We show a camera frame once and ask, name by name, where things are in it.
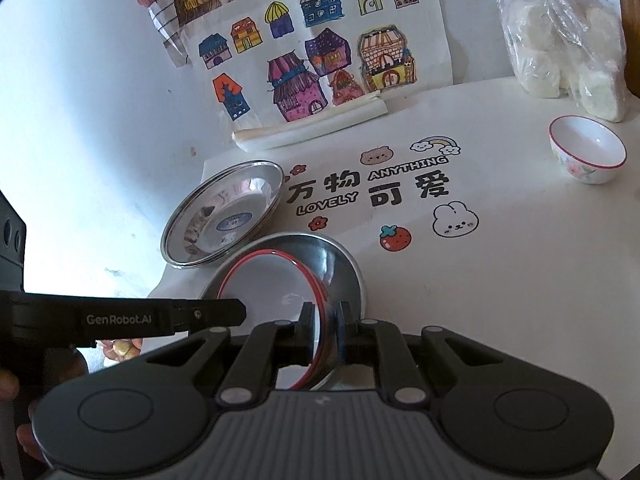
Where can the colourful houses drawing paper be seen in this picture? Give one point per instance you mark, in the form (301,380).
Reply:
(275,65)

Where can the person's left hand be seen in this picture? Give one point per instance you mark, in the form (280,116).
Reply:
(117,350)

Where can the stainless steel plate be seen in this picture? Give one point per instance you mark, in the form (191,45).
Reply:
(222,214)

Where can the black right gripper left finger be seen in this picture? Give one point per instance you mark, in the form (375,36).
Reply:
(241,369)

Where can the floral white bowl red rim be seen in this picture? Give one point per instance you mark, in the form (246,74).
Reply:
(588,151)

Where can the plain white bowl red rim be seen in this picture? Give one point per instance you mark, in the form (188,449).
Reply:
(273,286)

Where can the stainless steel bowl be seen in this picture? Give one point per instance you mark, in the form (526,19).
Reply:
(329,261)

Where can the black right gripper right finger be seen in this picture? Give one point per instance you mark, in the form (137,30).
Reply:
(410,369)

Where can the plastic bag of buns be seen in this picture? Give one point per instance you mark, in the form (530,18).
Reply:
(570,48)

